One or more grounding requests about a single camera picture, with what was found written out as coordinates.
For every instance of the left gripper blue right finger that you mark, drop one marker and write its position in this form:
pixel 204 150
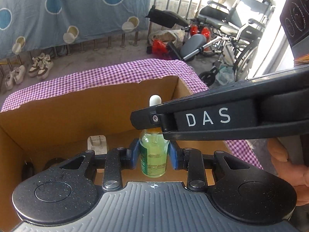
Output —
pixel 190 160

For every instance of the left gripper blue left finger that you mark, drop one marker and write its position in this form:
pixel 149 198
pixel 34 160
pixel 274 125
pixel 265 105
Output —
pixel 117 160

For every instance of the white USB charger plug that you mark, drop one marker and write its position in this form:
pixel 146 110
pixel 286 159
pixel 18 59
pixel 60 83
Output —
pixel 98 144

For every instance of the green dropper bottle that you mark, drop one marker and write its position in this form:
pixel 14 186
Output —
pixel 153 152

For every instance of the right human hand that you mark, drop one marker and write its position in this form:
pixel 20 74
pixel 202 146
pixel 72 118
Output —
pixel 296 175

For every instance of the brown cardboard box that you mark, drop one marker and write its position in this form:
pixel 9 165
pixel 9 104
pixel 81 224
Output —
pixel 59 126

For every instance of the black wheelchair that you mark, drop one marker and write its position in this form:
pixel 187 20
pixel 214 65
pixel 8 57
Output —
pixel 233 35

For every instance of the purple checkered cloth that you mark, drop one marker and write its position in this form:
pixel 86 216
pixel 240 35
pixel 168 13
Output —
pixel 135 71

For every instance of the black printed box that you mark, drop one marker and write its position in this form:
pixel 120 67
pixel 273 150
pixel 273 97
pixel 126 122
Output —
pixel 294 20

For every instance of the grey footrest pad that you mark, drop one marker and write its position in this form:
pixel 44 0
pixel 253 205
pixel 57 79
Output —
pixel 192 47

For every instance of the white brown sneaker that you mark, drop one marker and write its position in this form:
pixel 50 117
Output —
pixel 41 66

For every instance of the black padded seat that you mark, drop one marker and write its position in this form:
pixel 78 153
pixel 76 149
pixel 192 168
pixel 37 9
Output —
pixel 165 18

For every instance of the blue sheet with shapes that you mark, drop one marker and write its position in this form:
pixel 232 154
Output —
pixel 28 25

